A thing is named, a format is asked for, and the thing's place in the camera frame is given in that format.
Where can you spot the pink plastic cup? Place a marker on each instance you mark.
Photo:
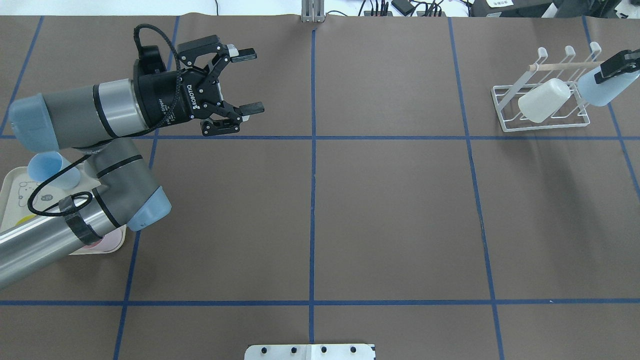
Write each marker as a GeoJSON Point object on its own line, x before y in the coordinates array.
{"type": "Point", "coordinates": [110, 242]}

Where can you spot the white plastic cup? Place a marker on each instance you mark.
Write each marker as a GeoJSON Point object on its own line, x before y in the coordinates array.
{"type": "Point", "coordinates": [538, 104]}

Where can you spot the yellow plastic cup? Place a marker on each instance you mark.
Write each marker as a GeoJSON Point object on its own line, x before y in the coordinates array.
{"type": "Point", "coordinates": [25, 219]}

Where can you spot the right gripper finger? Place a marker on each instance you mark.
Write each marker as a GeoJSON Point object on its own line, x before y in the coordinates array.
{"type": "Point", "coordinates": [624, 62]}

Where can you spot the pale blue plastic cup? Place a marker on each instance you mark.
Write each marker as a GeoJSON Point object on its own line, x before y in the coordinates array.
{"type": "Point", "coordinates": [601, 94]}

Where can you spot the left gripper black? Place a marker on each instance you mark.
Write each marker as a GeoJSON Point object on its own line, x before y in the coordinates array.
{"type": "Point", "coordinates": [159, 97]}

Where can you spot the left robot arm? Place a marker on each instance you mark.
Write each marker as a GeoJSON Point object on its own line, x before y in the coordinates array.
{"type": "Point", "coordinates": [111, 185]}

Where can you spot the white wire cup rack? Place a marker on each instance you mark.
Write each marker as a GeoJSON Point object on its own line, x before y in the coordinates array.
{"type": "Point", "coordinates": [573, 114]}

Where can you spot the aluminium frame post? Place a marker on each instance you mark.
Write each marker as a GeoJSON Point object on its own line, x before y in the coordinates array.
{"type": "Point", "coordinates": [313, 11]}

